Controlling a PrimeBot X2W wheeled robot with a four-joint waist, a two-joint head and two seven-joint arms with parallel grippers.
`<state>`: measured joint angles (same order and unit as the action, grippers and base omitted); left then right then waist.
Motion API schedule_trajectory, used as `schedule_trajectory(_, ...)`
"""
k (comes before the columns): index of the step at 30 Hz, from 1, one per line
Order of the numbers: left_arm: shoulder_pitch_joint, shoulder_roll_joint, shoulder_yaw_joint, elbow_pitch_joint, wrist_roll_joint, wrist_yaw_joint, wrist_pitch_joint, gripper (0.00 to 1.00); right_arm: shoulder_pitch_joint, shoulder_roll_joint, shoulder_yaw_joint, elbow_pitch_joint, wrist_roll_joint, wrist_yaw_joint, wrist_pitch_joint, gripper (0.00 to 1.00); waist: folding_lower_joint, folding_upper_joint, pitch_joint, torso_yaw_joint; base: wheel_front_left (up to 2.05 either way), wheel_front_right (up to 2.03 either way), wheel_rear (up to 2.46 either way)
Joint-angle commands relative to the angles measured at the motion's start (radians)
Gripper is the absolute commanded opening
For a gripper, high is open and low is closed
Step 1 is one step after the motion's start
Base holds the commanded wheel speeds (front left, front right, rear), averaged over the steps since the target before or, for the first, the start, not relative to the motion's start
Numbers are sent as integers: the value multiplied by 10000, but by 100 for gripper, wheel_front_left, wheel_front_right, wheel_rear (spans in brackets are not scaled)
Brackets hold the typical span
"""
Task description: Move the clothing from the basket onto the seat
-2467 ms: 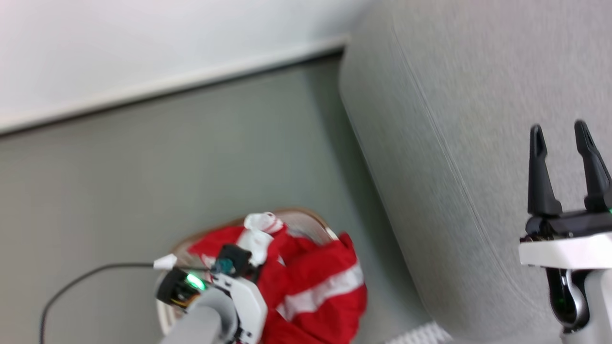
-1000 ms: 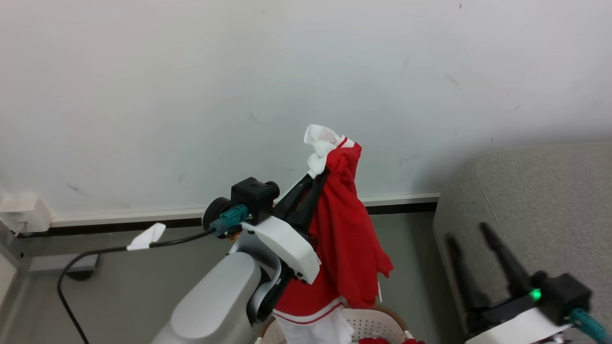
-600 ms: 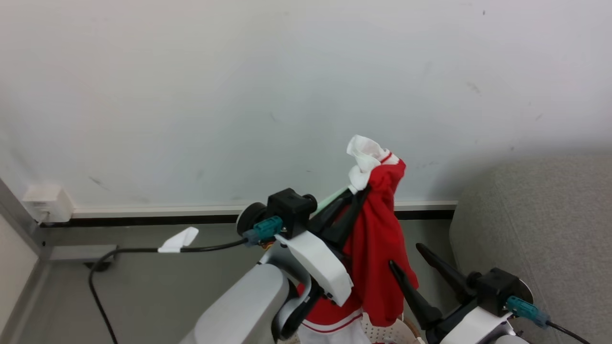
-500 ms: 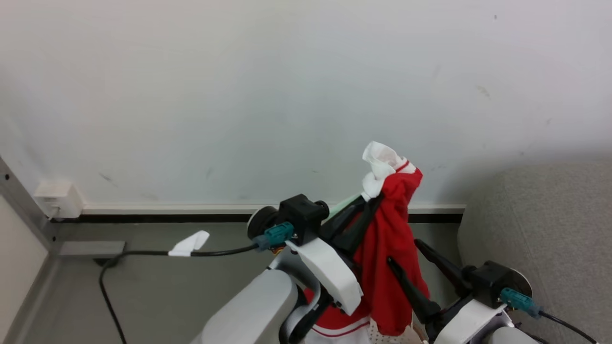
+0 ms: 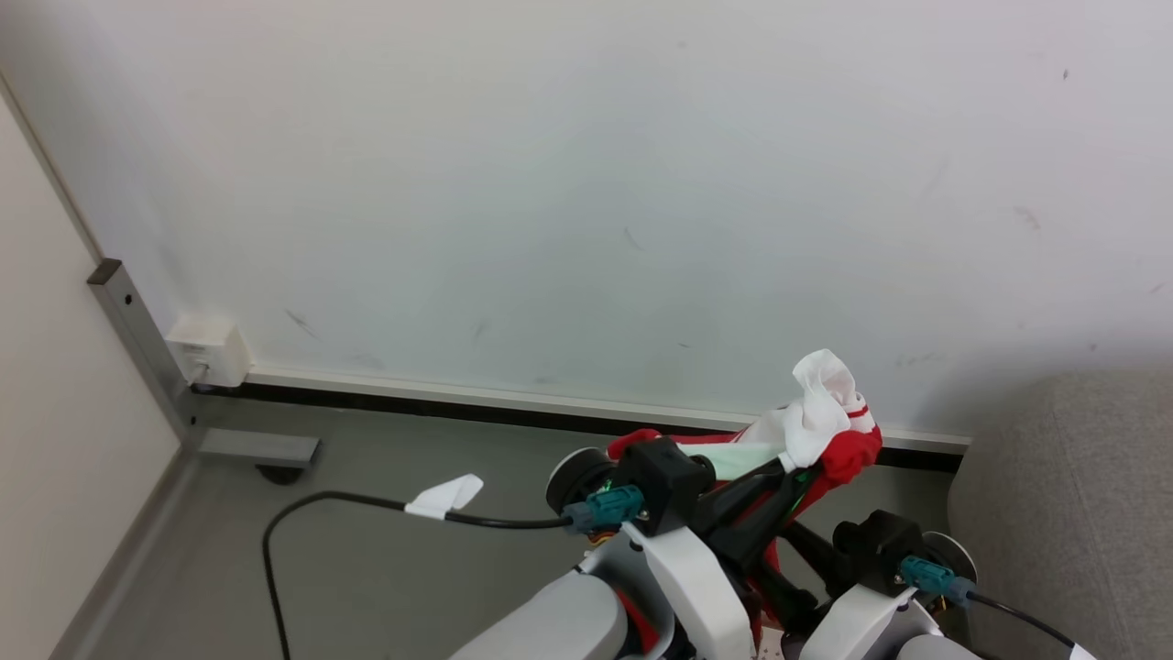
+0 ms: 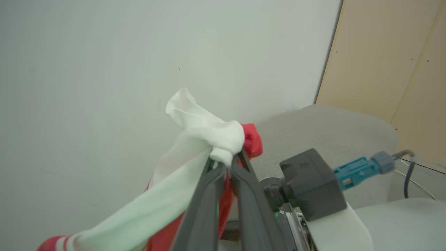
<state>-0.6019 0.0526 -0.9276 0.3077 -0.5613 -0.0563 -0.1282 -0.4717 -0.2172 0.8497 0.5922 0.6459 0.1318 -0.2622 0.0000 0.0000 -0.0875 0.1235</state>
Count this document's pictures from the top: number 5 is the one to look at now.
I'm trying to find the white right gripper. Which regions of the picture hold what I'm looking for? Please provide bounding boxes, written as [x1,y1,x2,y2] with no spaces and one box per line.
[751,521,945,660]

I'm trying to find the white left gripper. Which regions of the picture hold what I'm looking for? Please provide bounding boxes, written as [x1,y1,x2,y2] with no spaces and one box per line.
[586,461,824,660]

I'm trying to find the red and white clothing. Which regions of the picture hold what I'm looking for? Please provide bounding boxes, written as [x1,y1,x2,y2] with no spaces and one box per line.
[607,349,884,654]

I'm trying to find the white baseboard strip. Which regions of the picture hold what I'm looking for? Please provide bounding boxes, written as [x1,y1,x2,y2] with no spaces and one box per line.
[244,366,971,456]

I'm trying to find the grey fabric sofa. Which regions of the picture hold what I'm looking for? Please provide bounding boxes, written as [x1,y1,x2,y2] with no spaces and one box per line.
[947,365,1173,660]

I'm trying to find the black cable with teal plug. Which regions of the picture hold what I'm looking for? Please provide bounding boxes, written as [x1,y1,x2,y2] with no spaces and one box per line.
[262,484,646,660]
[898,555,1082,654]

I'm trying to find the white wall socket box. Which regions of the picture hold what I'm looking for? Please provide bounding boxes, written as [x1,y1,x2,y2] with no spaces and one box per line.
[165,314,252,389]

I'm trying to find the grey metal frame post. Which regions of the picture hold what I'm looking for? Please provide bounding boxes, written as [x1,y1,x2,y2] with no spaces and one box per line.
[87,258,200,443]

